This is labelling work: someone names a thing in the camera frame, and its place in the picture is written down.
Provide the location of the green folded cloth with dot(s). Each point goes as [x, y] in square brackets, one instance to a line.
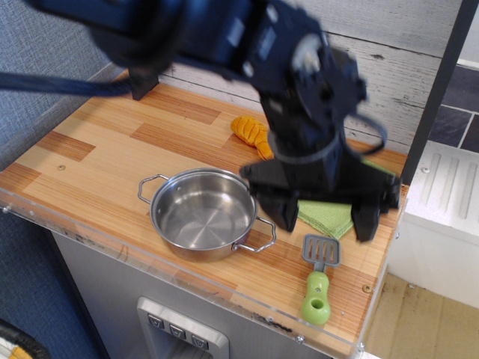
[331, 219]

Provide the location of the dark grey right post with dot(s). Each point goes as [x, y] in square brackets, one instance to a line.
[454, 45]

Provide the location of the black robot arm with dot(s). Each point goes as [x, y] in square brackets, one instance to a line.
[307, 89]

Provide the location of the dark grey post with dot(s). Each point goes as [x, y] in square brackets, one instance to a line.
[143, 81]
[454, 45]

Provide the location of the dark grey left post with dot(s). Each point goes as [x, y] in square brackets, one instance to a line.
[143, 81]

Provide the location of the orange plush croissant toy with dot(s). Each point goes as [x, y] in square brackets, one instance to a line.
[254, 134]

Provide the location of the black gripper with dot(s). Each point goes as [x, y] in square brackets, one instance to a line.
[278, 186]

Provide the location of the silver dispenser button panel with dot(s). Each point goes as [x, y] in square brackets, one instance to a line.
[170, 334]

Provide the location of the green spatula with grey blade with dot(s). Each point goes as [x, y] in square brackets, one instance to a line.
[321, 252]

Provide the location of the white ribbed appliance top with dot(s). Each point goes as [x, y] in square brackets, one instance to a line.
[444, 189]

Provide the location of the silver steel pot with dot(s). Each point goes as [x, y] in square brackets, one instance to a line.
[203, 214]

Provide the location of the yellow black object bottom left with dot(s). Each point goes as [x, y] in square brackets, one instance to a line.
[15, 343]

